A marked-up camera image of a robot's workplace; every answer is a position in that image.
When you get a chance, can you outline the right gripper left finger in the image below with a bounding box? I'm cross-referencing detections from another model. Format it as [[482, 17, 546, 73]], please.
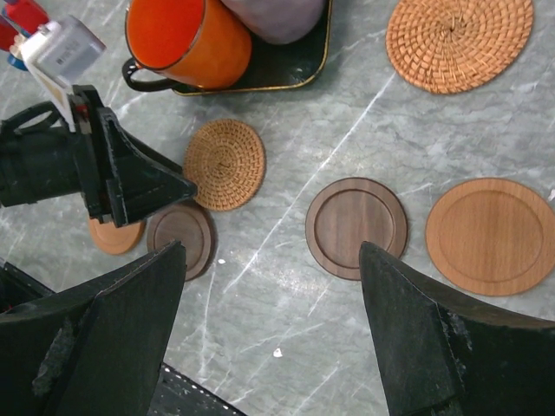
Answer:
[[1, 243, 186, 415]]

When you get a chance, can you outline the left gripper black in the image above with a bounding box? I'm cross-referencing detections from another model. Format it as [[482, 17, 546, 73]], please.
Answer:
[[1, 86, 198, 227]]

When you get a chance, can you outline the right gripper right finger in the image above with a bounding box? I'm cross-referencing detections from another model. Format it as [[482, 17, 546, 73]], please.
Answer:
[[359, 242, 554, 415]]

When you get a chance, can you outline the woven rattan coaster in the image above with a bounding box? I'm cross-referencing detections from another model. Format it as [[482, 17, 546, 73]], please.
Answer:
[[183, 119, 266, 211], [385, 0, 534, 94]]

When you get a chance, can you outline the light wood coaster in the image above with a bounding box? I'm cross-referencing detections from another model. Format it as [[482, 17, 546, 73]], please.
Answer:
[[425, 178, 554, 296], [88, 218, 146, 255]]

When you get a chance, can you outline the orange mug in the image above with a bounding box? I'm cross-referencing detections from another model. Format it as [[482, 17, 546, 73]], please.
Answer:
[[122, 0, 252, 92]]

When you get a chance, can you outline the black serving tray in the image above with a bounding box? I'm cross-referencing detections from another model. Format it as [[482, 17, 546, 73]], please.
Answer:
[[171, 0, 334, 96]]

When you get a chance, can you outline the colourful toy block figure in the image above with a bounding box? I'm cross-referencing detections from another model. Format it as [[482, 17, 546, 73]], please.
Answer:
[[1, 0, 49, 71]]

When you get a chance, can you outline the lilac mug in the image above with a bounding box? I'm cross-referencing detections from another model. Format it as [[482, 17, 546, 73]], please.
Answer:
[[222, 0, 326, 45]]

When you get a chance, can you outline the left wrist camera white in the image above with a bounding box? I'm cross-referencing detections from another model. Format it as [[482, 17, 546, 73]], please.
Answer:
[[20, 15, 106, 133]]

